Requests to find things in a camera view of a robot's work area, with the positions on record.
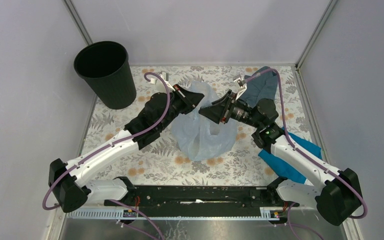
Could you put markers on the grey-blue crumpled cloth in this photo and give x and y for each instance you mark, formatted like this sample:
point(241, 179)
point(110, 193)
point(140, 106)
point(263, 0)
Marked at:
point(262, 87)

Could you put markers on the light blue plastic trash bag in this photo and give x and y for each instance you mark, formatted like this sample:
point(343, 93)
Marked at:
point(198, 137)

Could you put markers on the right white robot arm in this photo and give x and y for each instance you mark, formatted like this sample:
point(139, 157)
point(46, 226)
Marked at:
point(336, 194)

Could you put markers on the floral patterned table mat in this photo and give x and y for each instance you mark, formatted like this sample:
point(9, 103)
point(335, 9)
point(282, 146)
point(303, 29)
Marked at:
point(162, 163)

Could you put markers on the black plastic trash bin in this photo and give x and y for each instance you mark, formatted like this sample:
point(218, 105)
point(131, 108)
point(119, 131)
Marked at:
point(105, 67)

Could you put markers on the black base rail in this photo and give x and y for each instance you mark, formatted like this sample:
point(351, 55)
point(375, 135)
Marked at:
point(156, 196)

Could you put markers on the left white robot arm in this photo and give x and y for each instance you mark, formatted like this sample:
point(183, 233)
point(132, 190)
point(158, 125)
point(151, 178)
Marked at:
point(72, 183)

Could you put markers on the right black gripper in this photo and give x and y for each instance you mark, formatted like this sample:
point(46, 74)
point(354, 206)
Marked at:
point(221, 110)

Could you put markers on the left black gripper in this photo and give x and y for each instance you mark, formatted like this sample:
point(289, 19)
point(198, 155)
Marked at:
point(190, 99)

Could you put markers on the white slotted cable duct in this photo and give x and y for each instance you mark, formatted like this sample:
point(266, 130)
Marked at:
point(184, 212)

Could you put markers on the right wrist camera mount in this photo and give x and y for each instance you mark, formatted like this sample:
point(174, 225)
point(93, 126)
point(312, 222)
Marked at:
point(242, 86)

